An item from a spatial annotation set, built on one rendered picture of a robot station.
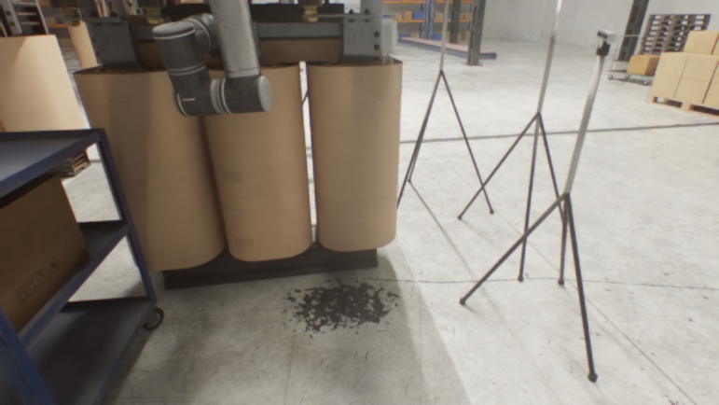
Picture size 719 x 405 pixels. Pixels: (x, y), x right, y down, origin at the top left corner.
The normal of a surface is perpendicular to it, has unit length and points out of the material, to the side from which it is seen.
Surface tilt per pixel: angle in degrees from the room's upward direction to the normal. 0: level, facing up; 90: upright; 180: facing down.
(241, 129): 90
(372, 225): 90
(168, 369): 0
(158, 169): 90
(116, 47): 90
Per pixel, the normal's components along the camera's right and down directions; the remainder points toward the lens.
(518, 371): -0.01, -0.91
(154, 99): 0.40, 0.37
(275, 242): 0.16, 0.40
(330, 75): -0.28, 0.40
